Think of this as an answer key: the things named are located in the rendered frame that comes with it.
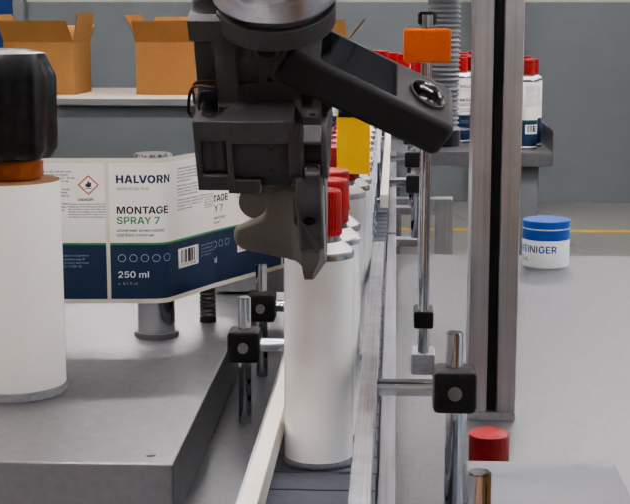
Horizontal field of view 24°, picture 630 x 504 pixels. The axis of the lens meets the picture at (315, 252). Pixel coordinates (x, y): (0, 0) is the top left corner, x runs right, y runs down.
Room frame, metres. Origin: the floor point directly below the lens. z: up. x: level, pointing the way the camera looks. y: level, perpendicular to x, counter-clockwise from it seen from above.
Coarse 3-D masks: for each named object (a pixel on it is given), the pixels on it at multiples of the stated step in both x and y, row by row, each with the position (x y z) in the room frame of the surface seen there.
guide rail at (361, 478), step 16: (368, 304) 1.22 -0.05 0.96; (368, 320) 1.16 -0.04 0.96; (368, 336) 1.10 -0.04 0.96; (368, 352) 1.05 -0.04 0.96; (368, 368) 1.00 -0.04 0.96; (368, 384) 0.96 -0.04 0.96; (368, 400) 0.92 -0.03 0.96; (368, 416) 0.88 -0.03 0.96; (368, 432) 0.85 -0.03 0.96; (368, 448) 0.82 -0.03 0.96; (352, 464) 0.79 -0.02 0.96; (368, 464) 0.79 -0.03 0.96; (352, 480) 0.76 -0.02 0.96; (368, 480) 0.76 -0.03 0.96; (352, 496) 0.73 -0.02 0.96; (368, 496) 0.73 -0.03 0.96
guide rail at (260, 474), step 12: (276, 384) 1.14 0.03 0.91; (276, 396) 1.10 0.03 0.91; (276, 408) 1.07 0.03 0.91; (276, 420) 1.03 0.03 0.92; (264, 432) 1.00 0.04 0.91; (276, 432) 1.01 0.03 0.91; (264, 444) 0.98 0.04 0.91; (276, 444) 1.00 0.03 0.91; (264, 456) 0.95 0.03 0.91; (276, 456) 1.00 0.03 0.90; (252, 468) 0.92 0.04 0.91; (264, 468) 0.92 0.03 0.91; (252, 480) 0.90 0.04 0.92; (264, 480) 0.90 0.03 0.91; (252, 492) 0.88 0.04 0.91; (264, 492) 0.90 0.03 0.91
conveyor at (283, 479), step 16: (384, 240) 2.05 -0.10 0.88; (384, 256) 1.92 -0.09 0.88; (384, 272) 1.81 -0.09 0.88; (384, 288) 1.71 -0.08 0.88; (272, 480) 1.00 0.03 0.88; (288, 480) 1.00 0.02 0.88; (304, 480) 1.00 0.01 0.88; (320, 480) 1.00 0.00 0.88; (336, 480) 1.00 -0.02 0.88; (272, 496) 0.97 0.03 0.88; (288, 496) 0.97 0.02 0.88; (304, 496) 0.97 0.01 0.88; (320, 496) 0.97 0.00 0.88; (336, 496) 0.97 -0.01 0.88
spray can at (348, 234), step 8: (328, 184) 1.09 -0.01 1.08; (336, 184) 1.09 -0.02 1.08; (344, 184) 1.10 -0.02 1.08; (344, 192) 1.10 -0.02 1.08; (344, 200) 1.10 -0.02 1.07; (344, 208) 1.10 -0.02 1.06; (344, 216) 1.10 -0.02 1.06; (344, 224) 1.10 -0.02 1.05; (344, 232) 1.09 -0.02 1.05; (352, 232) 1.10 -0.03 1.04; (344, 240) 1.09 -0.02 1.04; (352, 240) 1.09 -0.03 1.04
